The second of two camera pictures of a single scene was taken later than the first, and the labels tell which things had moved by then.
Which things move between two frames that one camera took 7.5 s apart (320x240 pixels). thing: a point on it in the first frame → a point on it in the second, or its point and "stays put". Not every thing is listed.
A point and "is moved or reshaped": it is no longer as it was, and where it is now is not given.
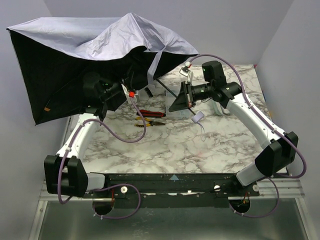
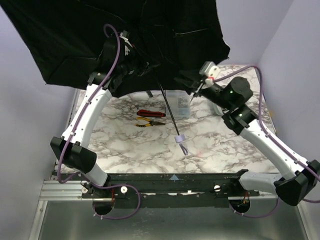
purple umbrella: (54, 54) is moved or reshaped
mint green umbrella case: (219, 109) stays put
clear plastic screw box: (183, 114) stays put
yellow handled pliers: (152, 123) stays put
